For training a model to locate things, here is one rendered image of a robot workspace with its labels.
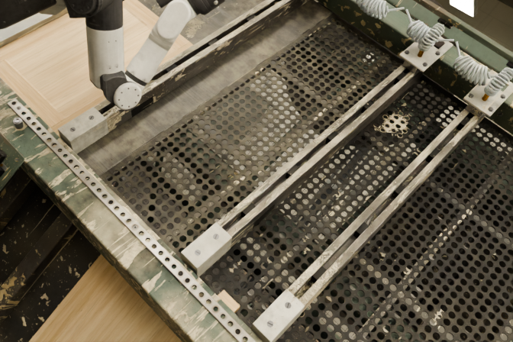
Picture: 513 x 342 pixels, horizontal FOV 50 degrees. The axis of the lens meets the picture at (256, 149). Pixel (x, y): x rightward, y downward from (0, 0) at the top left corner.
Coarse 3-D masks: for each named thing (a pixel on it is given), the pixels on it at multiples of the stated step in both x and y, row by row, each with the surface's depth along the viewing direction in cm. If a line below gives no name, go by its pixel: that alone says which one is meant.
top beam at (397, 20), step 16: (320, 0) 210; (336, 0) 204; (352, 0) 198; (352, 16) 203; (368, 16) 197; (400, 16) 196; (368, 32) 201; (384, 32) 196; (400, 32) 191; (416, 32) 192; (400, 48) 195; (432, 64) 189; (448, 64) 184; (480, 64) 186; (448, 80) 188; (464, 80) 183; (464, 96) 187; (512, 96) 179; (496, 112) 181; (512, 112) 177; (512, 128) 181
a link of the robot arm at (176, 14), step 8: (176, 0) 141; (168, 8) 140; (176, 8) 141; (184, 8) 141; (160, 16) 141; (168, 16) 141; (176, 16) 141; (184, 16) 141; (160, 24) 141; (168, 24) 141; (176, 24) 142; (184, 24) 142; (152, 32) 143; (160, 32) 142; (168, 32) 142; (176, 32) 142; (152, 40) 145; (160, 40) 143; (168, 40) 143; (168, 48) 146
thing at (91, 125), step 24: (288, 0) 199; (240, 24) 191; (264, 24) 196; (192, 48) 180; (216, 48) 182; (168, 72) 174; (192, 72) 180; (144, 96) 168; (72, 120) 158; (96, 120) 159; (120, 120) 166; (72, 144) 156
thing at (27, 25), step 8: (32, 16) 185; (40, 16) 186; (48, 16) 186; (56, 16) 188; (16, 24) 182; (24, 24) 183; (32, 24) 183; (40, 24) 185; (0, 32) 180; (8, 32) 180; (16, 32) 180; (24, 32) 182; (0, 40) 177; (8, 40) 180
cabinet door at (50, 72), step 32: (128, 0) 198; (32, 32) 184; (64, 32) 186; (128, 32) 189; (0, 64) 174; (32, 64) 176; (64, 64) 178; (160, 64) 182; (32, 96) 168; (64, 96) 170; (96, 96) 171
